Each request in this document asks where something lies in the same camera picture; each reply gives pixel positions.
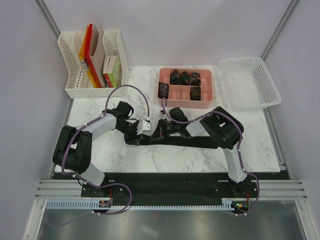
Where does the aluminium frame rail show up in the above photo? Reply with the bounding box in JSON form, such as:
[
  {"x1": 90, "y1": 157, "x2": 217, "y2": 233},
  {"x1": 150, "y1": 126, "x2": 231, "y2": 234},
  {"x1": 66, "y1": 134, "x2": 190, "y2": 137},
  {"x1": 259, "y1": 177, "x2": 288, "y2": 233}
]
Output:
[{"x1": 35, "y1": 179, "x2": 307, "y2": 201}]

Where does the rolled tie floral left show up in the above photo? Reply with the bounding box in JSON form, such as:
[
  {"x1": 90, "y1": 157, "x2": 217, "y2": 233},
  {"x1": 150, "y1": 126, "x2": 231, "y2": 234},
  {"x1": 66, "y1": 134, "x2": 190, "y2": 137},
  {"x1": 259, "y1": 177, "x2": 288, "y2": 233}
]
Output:
[{"x1": 158, "y1": 82, "x2": 170, "y2": 99}]

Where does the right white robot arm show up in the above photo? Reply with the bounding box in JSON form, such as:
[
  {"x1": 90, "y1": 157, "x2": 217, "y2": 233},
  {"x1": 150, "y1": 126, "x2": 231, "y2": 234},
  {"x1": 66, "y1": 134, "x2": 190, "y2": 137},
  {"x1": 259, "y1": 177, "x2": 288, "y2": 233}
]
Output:
[{"x1": 147, "y1": 106, "x2": 260, "y2": 197}]

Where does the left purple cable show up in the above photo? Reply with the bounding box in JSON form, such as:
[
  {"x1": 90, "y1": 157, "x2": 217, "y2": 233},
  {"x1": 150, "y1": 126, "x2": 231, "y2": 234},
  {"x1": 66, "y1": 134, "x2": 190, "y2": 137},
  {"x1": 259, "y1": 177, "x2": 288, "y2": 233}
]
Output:
[{"x1": 46, "y1": 84, "x2": 151, "y2": 228}]

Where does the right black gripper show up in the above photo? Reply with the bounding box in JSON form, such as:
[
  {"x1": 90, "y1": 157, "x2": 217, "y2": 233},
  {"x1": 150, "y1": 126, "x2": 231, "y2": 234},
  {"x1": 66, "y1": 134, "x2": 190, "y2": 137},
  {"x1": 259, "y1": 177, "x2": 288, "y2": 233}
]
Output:
[{"x1": 149, "y1": 119, "x2": 180, "y2": 143}]

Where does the rolled tie back right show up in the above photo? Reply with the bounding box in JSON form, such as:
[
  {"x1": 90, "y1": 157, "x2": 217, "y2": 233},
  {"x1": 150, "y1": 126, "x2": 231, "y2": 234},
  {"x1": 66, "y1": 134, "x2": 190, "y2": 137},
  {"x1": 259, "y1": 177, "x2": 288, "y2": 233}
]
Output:
[{"x1": 190, "y1": 72, "x2": 201, "y2": 86}]

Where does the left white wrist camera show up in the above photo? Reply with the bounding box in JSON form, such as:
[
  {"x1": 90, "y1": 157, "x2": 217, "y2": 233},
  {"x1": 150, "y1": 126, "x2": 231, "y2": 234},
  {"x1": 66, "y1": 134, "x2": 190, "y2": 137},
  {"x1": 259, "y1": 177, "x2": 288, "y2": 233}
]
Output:
[{"x1": 137, "y1": 119, "x2": 153, "y2": 134}]

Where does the beige cardboard folder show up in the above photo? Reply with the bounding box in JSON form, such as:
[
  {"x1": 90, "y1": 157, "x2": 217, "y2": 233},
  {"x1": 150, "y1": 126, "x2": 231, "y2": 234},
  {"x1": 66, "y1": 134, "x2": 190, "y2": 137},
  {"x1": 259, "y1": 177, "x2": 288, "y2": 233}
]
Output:
[{"x1": 90, "y1": 26, "x2": 108, "y2": 88}]

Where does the purple cable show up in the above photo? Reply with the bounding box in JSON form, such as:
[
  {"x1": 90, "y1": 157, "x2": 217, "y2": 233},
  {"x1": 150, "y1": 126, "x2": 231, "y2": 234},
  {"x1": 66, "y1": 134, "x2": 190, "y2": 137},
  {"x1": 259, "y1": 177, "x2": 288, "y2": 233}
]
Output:
[
  {"x1": 46, "y1": 84, "x2": 151, "y2": 228},
  {"x1": 160, "y1": 96, "x2": 261, "y2": 217}
]

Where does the red orange folder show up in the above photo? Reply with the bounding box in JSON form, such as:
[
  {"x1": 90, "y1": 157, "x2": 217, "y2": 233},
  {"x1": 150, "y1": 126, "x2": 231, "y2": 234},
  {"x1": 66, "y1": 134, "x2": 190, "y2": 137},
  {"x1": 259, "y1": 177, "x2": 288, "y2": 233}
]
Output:
[{"x1": 78, "y1": 23, "x2": 102, "y2": 88}]

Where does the rolled tie back middle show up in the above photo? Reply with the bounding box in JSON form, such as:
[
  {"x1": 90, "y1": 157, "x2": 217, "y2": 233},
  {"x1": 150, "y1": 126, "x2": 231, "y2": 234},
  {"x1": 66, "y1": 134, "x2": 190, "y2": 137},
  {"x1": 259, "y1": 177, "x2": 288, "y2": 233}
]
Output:
[{"x1": 180, "y1": 71, "x2": 190, "y2": 86}]

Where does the white plastic basket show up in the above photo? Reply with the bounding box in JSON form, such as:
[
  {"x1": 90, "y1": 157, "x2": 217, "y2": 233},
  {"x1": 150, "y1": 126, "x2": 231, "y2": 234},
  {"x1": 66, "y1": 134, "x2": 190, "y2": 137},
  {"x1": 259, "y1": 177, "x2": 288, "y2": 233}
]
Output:
[{"x1": 218, "y1": 56, "x2": 282, "y2": 111}]

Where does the long black necktie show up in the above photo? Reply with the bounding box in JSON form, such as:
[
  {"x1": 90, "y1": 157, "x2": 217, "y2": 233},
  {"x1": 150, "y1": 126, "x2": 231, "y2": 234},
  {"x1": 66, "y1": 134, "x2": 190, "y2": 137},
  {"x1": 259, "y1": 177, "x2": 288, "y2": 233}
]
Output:
[{"x1": 139, "y1": 136, "x2": 219, "y2": 149}]

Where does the rolled tie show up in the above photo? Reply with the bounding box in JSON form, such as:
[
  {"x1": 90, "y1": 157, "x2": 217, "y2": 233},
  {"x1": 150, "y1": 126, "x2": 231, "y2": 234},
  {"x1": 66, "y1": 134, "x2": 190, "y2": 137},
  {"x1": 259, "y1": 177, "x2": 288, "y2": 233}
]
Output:
[
  {"x1": 189, "y1": 85, "x2": 201, "y2": 101},
  {"x1": 190, "y1": 72, "x2": 201, "y2": 86},
  {"x1": 169, "y1": 69, "x2": 180, "y2": 85},
  {"x1": 180, "y1": 71, "x2": 190, "y2": 86}
]

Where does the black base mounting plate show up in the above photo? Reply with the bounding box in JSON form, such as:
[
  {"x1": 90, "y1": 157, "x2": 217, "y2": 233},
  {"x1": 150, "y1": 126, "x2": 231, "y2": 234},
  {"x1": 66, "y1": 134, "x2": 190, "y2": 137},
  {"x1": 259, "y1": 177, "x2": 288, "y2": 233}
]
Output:
[{"x1": 82, "y1": 173, "x2": 257, "y2": 210}]

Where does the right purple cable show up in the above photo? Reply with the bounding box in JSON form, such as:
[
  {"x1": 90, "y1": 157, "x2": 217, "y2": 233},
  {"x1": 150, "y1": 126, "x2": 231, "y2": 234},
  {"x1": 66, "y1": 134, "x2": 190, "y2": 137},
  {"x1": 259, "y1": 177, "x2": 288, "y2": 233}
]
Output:
[{"x1": 160, "y1": 96, "x2": 261, "y2": 217}]

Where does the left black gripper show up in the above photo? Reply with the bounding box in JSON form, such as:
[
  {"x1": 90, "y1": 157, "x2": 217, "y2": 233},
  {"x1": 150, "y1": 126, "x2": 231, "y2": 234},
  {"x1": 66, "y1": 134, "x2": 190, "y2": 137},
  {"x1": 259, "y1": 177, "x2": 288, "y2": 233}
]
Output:
[{"x1": 116, "y1": 120, "x2": 144, "y2": 146}]

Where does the green book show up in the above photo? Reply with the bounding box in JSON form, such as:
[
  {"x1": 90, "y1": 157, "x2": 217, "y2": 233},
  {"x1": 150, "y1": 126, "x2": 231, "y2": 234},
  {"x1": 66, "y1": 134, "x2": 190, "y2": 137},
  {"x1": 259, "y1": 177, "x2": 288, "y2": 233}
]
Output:
[{"x1": 107, "y1": 55, "x2": 122, "y2": 88}]

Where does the rolled tie back left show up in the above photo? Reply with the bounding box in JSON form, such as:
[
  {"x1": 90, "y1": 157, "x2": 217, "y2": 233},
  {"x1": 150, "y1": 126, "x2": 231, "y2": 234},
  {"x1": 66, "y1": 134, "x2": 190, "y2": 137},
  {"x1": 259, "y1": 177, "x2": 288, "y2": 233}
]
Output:
[{"x1": 169, "y1": 69, "x2": 180, "y2": 85}]

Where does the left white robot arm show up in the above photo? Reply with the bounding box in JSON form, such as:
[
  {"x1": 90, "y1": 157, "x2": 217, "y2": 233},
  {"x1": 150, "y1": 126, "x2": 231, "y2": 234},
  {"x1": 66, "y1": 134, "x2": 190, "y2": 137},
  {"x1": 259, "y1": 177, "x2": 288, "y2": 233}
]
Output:
[{"x1": 52, "y1": 101, "x2": 149, "y2": 198}]

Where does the white slotted cable duct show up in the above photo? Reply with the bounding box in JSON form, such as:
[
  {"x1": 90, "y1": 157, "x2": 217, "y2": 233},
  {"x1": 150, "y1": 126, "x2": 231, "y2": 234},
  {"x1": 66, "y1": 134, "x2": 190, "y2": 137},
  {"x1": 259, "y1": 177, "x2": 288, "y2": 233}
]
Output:
[{"x1": 45, "y1": 199, "x2": 247, "y2": 211}]

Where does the rolled tie front right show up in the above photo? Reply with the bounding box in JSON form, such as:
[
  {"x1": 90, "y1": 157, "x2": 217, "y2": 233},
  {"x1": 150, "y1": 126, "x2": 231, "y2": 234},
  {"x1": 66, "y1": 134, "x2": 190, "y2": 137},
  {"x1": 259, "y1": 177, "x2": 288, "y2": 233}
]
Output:
[{"x1": 189, "y1": 85, "x2": 201, "y2": 101}]

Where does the cream paperback book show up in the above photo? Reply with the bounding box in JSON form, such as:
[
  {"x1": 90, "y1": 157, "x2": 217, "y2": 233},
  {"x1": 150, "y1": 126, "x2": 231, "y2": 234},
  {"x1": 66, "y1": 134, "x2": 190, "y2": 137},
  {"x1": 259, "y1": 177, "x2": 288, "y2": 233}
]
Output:
[{"x1": 103, "y1": 55, "x2": 118, "y2": 74}]

